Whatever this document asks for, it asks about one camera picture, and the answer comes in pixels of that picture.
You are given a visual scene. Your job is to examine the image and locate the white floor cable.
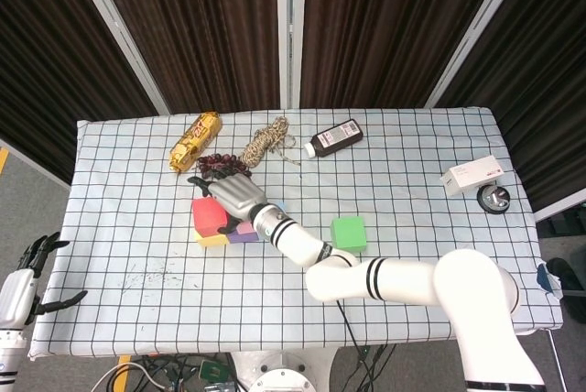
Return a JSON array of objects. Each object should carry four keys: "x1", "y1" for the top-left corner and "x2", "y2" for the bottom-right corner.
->
[{"x1": 90, "y1": 361, "x2": 161, "y2": 392}]

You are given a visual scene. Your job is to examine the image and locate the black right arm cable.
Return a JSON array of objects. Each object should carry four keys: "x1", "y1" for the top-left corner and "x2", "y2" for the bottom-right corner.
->
[{"x1": 336, "y1": 299, "x2": 367, "y2": 356}]

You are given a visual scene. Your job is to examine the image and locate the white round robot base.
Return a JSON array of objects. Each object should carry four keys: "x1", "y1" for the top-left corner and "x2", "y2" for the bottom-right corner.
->
[{"x1": 228, "y1": 349, "x2": 341, "y2": 392}]

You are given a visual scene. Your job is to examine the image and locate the brown bottle white cap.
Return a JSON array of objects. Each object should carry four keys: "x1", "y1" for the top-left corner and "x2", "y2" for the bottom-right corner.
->
[{"x1": 303, "y1": 118, "x2": 365, "y2": 160}]

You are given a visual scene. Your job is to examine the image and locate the gold snack packet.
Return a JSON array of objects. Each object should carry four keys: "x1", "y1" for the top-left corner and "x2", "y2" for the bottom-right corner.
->
[{"x1": 168, "y1": 111, "x2": 222, "y2": 174}]

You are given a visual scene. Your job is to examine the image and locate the white carton box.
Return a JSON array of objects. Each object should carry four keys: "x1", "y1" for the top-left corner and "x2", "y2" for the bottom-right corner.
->
[{"x1": 439, "y1": 155, "x2": 505, "y2": 198}]

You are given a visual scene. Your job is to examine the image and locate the coiled braided rope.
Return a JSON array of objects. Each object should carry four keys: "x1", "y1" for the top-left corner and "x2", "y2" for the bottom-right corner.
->
[{"x1": 241, "y1": 116, "x2": 301, "y2": 168}]

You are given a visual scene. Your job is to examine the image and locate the dark brown curtain panel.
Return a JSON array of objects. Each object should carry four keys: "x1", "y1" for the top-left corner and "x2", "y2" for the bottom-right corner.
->
[
  {"x1": 89, "y1": 0, "x2": 281, "y2": 114},
  {"x1": 0, "y1": 0, "x2": 159, "y2": 185},
  {"x1": 299, "y1": 0, "x2": 512, "y2": 109},
  {"x1": 434, "y1": 0, "x2": 586, "y2": 208}
]

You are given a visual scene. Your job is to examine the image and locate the purple foam cube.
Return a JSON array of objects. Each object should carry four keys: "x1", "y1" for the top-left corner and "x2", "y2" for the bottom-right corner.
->
[{"x1": 227, "y1": 226, "x2": 261, "y2": 245}]

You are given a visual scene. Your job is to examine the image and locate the white partition frame post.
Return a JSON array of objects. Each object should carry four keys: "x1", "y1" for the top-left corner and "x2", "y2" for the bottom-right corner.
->
[
  {"x1": 275, "y1": 0, "x2": 307, "y2": 109},
  {"x1": 63, "y1": 0, "x2": 171, "y2": 116},
  {"x1": 424, "y1": 0, "x2": 536, "y2": 109}
]

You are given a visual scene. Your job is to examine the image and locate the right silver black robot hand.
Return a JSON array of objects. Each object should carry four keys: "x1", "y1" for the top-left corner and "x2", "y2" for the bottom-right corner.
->
[{"x1": 186, "y1": 167, "x2": 269, "y2": 235}]

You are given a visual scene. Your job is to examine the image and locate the red foam cube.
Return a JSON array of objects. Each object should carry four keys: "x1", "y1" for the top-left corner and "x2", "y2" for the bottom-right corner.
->
[{"x1": 190, "y1": 196, "x2": 233, "y2": 235}]

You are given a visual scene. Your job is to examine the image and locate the yellow foam cube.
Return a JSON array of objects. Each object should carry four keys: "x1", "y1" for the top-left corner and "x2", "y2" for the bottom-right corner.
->
[{"x1": 193, "y1": 222, "x2": 231, "y2": 249}]

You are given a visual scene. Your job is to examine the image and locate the green foam cube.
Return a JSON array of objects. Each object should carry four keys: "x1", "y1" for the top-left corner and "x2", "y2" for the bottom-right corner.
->
[{"x1": 331, "y1": 215, "x2": 368, "y2": 256}]

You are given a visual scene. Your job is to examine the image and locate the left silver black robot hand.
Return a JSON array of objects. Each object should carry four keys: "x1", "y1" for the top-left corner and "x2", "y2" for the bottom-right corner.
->
[{"x1": 0, "y1": 231, "x2": 89, "y2": 329}]

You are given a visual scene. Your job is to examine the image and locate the black hanging cables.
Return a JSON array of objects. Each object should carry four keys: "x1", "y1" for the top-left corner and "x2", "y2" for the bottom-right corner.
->
[{"x1": 352, "y1": 343, "x2": 399, "y2": 392}]

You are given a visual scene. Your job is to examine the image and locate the green circuit board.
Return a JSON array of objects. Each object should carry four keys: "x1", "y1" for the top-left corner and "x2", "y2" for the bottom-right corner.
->
[{"x1": 199, "y1": 358, "x2": 229, "y2": 383}]

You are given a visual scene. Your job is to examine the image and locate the tangled black floor cables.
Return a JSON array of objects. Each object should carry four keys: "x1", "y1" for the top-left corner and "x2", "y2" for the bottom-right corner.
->
[{"x1": 130, "y1": 352, "x2": 251, "y2": 392}]

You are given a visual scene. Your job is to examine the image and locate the dark red grape bunch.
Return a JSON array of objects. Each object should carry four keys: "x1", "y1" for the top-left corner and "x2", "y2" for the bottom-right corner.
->
[{"x1": 196, "y1": 153, "x2": 254, "y2": 180}]

